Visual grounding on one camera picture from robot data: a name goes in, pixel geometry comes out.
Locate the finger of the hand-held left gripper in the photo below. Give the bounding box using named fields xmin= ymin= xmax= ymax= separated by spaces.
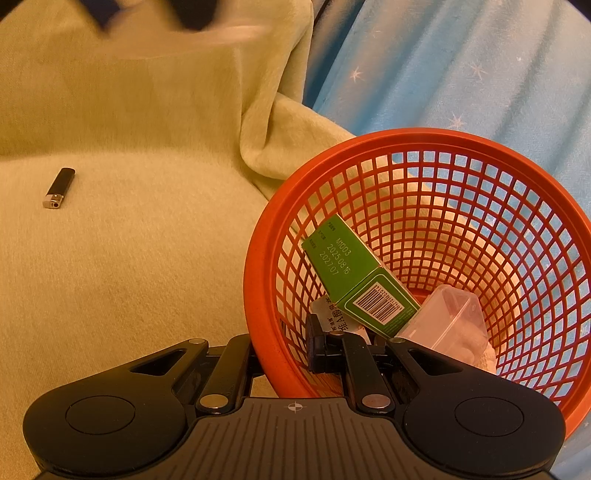
xmin=173 ymin=0 xmax=223 ymax=34
xmin=78 ymin=0 xmax=122 ymax=29

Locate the clear plastic cup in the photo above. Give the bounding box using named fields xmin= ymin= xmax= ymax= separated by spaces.
xmin=394 ymin=284 xmax=485 ymax=358

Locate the blue star-print curtain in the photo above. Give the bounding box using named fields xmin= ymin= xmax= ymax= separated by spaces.
xmin=302 ymin=0 xmax=591 ymax=480

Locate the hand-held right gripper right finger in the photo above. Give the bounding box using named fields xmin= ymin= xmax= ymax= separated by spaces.
xmin=306 ymin=314 xmax=467 ymax=414

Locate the white printed cardboard box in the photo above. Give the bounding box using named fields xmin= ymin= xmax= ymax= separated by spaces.
xmin=310 ymin=295 xmax=365 ymax=340

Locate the white tissue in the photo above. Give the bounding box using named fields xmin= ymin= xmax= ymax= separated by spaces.
xmin=445 ymin=318 xmax=497 ymax=372

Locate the green cardboard box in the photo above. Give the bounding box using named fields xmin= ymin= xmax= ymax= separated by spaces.
xmin=301 ymin=213 xmax=422 ymax=340

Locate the black lighter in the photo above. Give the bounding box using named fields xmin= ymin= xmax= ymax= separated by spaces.
xmin=43 ymin=167 xmax=76 ymax=210

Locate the orange plastic mesh basket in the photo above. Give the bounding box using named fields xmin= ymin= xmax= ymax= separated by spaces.
xmin=243 ymin=128 xmax=591 ymax=439

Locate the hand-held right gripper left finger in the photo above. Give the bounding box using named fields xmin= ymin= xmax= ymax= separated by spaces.
xmin=124 ymin=335 xmax=259 ymax=414

